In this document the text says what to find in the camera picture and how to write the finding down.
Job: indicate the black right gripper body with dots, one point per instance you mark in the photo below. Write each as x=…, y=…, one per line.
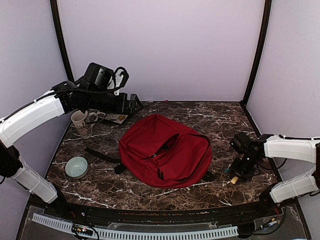
x=242, y=170

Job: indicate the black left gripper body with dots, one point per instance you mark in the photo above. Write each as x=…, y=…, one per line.
x=120, y=107

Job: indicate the yellow pink pastel highlighter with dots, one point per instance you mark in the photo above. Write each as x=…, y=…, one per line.
x=234, y=180

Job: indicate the red student backpack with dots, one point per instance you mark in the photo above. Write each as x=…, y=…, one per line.
x=162, y=153

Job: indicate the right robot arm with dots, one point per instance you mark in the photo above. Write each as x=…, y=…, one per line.
x=277, y=146

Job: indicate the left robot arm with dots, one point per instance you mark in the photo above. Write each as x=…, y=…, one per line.
x=98, y=89

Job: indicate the square floral ceramic plate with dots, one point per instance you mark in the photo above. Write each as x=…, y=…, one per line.
x=112, y=117

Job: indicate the white floral ceramic mug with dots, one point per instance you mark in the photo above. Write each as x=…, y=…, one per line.
x=84, y=122

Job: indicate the teal ceramic bowl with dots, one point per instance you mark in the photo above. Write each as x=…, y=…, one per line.
x=76, y=167

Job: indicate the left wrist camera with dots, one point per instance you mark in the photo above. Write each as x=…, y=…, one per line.
x=119, y=78

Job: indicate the right black frame post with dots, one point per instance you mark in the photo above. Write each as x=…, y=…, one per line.
x=258, y=53

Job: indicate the black frame post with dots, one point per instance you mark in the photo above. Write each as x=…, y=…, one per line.
x=60, y=39
x=258, y=53

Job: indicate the black front rail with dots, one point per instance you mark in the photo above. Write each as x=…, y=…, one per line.
x=89, y=211

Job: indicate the left black frame post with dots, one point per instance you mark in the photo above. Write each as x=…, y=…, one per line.
x=60, y=39

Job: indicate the white slotted cable duct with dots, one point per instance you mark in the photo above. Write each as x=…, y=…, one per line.
x=119, y=231

